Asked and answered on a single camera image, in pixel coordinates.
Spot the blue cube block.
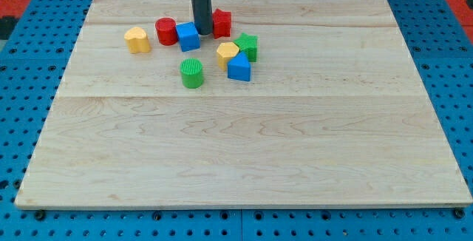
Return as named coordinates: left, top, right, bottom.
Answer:
left=176, top=22, right=200, bottom=52

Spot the blue triangle block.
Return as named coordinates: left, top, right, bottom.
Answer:
left=227, top=52, right=251, bottom=81

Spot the yellow hexagon block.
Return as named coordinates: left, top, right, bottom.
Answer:
left=216, top=42, right=240, bottom=71

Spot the green cylinder block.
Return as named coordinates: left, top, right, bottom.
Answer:
left=180, top=58, right=204, bottom=89

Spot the green star block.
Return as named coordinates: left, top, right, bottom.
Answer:
left=234, top=33, right=258, bottom=62

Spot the red star block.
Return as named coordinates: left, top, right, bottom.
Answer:
left=212, top=9, right=232, bottom=39

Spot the light wooden board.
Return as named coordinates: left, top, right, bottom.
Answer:
left=15, top=0, right=472, bottom=211

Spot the red cylinder block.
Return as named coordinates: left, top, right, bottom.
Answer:
left=155, top=17, right=178, bottom=46

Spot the yellow heart block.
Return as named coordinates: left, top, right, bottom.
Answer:
left=124, top=27, right=152, bottom=54

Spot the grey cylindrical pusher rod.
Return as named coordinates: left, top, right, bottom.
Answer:
left=191, top=0, right=213, bottom=35

